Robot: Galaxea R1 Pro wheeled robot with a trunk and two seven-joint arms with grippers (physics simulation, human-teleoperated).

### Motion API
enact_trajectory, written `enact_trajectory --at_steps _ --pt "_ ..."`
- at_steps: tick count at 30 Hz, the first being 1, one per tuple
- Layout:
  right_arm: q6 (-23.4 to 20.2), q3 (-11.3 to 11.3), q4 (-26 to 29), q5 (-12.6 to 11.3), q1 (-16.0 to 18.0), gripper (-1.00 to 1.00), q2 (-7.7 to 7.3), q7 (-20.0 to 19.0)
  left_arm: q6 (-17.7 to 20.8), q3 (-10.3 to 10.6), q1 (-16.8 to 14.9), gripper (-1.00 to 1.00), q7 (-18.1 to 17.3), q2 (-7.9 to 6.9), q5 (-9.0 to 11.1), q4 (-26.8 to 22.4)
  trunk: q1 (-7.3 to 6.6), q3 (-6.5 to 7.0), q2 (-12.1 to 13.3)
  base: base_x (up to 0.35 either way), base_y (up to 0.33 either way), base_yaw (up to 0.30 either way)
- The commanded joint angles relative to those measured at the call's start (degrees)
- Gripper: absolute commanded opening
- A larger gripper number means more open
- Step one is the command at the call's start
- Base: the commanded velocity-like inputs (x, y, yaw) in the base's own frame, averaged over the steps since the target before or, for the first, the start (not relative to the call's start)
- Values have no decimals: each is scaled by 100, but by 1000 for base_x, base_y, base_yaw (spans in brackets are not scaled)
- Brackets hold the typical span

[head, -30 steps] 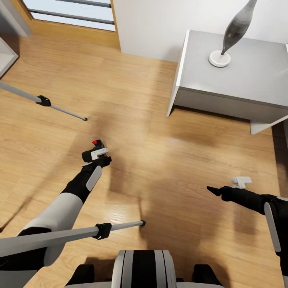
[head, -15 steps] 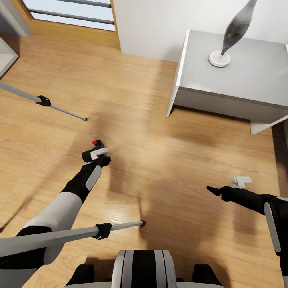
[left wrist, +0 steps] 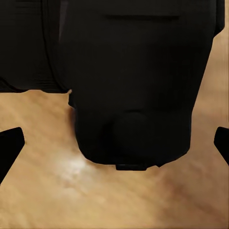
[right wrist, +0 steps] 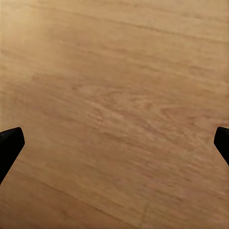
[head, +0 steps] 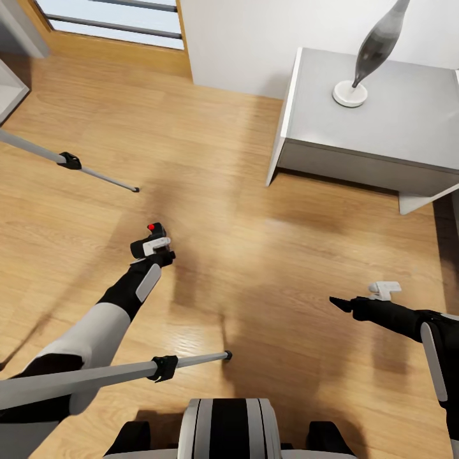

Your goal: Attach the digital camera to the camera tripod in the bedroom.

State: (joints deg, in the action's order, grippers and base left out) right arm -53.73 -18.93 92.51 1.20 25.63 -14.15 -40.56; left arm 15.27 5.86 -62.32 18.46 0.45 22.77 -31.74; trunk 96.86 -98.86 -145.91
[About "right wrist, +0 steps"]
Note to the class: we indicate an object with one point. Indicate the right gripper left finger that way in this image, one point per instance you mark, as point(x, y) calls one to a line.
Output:
point(11, 143)

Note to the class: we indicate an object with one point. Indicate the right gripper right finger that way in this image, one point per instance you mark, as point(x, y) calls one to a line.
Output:
point(221, 141)

